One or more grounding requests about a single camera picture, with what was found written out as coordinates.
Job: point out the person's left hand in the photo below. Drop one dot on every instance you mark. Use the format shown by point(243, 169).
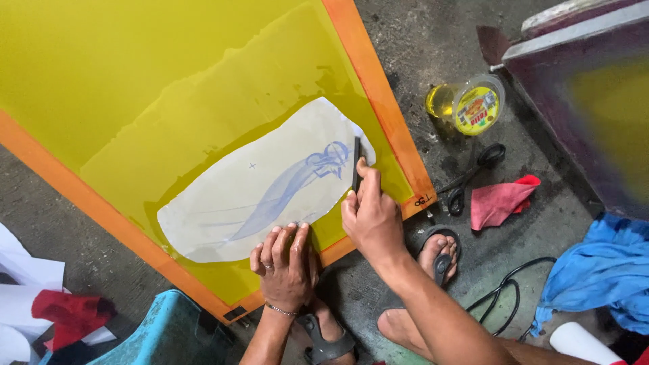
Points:
point(286, 281)

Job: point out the person's right hand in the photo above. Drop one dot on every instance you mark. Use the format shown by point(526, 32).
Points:
point(375, 223)

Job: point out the black scraper card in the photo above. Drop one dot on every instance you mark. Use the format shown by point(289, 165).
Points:
point(356, 162)

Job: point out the translucent film with blue design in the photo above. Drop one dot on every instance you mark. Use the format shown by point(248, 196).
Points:
point(243, 203)

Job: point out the person's left foot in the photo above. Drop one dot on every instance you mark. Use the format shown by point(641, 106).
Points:
point(329, 324)

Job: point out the person's foot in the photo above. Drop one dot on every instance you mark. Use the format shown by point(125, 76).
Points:
point(329, 324)
point(438, 248)

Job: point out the person's right foot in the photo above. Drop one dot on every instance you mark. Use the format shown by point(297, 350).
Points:
point(438, 248)

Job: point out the grey left sandal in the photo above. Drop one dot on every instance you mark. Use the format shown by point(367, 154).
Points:
point(324, 347)

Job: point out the grey sandal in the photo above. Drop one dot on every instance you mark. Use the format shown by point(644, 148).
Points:
point(442, 263)
point(324, 347)

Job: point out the grey right sandal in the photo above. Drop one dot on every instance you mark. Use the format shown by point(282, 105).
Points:
point(442, 263)

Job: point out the black scissors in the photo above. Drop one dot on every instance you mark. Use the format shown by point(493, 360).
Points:
point(459, 195)

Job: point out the pink red rag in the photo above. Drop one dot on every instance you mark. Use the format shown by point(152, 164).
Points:
point(494, 203)

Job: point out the light blue plastic stool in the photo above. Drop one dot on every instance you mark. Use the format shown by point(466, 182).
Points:
point(162, 329)

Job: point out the clear tub of yellow liquid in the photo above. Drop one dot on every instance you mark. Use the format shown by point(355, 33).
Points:
point(474, 109)

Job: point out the dark maroon scrap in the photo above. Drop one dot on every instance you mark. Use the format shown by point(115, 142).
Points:
point(493, 43)

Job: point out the red and black cloth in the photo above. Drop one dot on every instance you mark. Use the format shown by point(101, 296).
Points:
point(71, 312)

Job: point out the blue cloth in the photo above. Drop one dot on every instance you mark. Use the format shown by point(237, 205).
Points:
point(598, 273)

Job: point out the white roll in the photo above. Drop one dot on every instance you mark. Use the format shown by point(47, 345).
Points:
point(578, 342)

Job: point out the heap of white paper sheets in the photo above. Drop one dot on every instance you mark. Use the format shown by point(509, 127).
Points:
point(25, 268)

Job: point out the red object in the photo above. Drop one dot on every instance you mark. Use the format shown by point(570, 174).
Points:
point(640, 357)

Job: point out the purple stained screen frame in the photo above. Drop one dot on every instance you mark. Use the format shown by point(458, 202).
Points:
point(583, 126)

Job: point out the yellow mesh orange screen frame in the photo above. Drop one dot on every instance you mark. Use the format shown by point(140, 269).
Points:
point(101, 76)

